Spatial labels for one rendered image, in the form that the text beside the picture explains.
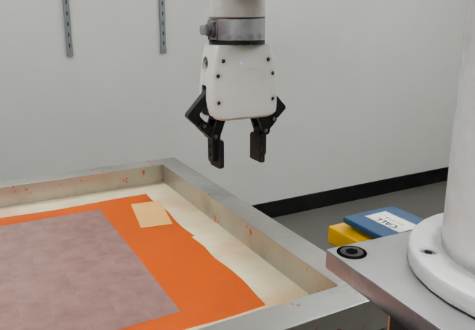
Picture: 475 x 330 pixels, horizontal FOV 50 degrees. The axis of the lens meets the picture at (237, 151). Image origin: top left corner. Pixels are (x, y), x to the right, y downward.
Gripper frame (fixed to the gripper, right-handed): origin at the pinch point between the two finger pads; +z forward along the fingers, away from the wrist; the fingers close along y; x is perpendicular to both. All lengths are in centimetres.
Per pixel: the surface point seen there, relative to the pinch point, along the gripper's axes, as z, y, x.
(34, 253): 11.6, -27.4, 5.6
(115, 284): 11.7, -20.3, -7.5
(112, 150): 48, 34, 201
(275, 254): 10.0, -1.8, -13.0
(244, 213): 8.2, -0.5, -3.1
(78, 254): 11.6, -22.4, 2.4
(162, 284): 11.8, -15.5, -10.1
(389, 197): 104, 229, 193
